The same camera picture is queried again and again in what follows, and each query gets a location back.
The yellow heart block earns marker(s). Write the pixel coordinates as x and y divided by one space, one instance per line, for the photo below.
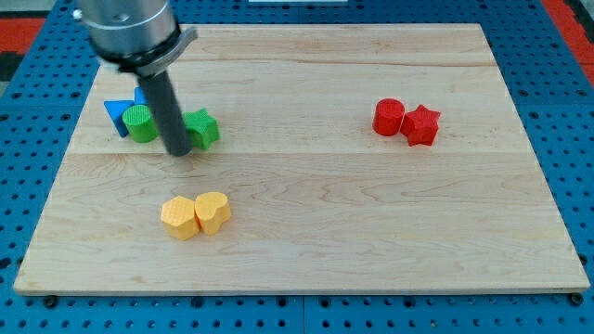
212 209

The green star block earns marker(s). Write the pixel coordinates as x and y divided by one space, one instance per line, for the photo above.
202 128

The green cylinder block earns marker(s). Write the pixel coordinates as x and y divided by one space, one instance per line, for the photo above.
139 123

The red star block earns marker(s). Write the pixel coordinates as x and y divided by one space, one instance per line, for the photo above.
420 126

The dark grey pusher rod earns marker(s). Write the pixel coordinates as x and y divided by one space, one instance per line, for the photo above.
166 113

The yellow hexagon block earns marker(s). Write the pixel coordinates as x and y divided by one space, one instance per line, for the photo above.
179 219

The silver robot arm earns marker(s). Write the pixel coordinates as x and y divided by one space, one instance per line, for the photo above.
143 37

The blue triangle block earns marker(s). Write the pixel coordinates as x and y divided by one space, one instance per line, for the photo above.
116 109

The blue cube block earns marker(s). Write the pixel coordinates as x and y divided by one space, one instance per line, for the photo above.
139 97

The red cylinder block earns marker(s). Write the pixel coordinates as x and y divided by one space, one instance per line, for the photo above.
388 117

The wooden board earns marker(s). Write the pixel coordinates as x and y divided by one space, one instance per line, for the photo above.
321 204

